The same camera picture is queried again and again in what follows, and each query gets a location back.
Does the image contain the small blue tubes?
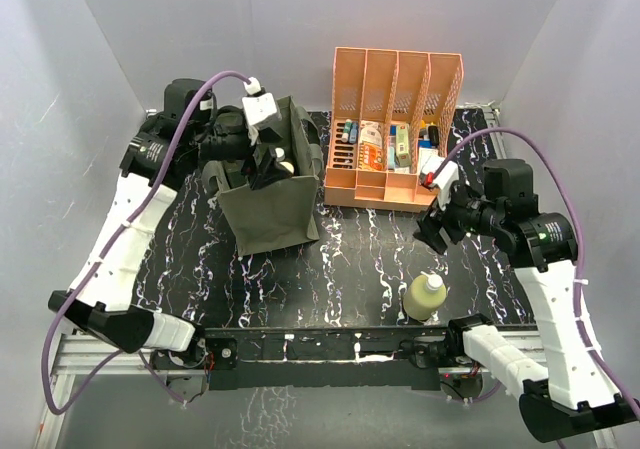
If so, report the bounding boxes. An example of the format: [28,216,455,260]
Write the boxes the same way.
[341,119,359,144]

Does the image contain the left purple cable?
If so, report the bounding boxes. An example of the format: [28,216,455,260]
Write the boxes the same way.
[40,70,261,415]

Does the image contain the white box in organizer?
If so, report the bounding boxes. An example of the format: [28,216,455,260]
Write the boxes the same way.
[417,146,442,174]

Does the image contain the purple cable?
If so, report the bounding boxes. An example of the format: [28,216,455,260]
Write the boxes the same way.
[439,127,640,405]
[40,70,261,415]

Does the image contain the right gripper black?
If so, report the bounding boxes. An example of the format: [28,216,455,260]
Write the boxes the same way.
[413,181,503,254]

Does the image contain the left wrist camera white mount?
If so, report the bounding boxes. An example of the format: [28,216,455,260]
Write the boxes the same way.
[241,77,281,146]

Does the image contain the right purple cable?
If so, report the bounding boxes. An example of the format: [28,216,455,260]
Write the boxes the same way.
[439,127,640,405]

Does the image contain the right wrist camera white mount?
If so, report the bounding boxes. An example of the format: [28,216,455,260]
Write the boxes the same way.
[419,157,459,209]

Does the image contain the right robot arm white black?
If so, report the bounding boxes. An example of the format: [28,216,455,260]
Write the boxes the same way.
[415,159,639,442]

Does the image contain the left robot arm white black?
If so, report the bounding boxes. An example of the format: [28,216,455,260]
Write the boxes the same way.
[46,71,280,368]

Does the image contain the brown pump bottle white top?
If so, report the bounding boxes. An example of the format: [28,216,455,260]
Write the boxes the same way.
[280,161,295,176]

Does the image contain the black front rail frame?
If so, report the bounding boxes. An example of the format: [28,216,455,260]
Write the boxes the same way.
[149,318,501,393]

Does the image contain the small clear bottle white cap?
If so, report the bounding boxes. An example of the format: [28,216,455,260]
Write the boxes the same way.
[275,148,286,162]

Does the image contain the orange plastic file organizer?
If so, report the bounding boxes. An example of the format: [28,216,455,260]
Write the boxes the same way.
[324,47,464,212]

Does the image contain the pale yellow bottle white cap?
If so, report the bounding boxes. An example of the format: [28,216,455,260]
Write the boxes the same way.
[403,273,447,321]

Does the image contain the red white snack packet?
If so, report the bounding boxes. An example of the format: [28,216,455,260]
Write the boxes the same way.
[358,120,383,171]

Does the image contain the olive green canvas bag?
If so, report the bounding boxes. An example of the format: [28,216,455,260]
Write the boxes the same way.
[199,96,325,257]

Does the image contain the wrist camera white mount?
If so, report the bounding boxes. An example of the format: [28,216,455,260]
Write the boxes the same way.
[419,157,459,209]
[241,77,281,146]

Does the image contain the green white small box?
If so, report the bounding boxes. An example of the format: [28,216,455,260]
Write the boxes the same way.
[388,123,412,174]

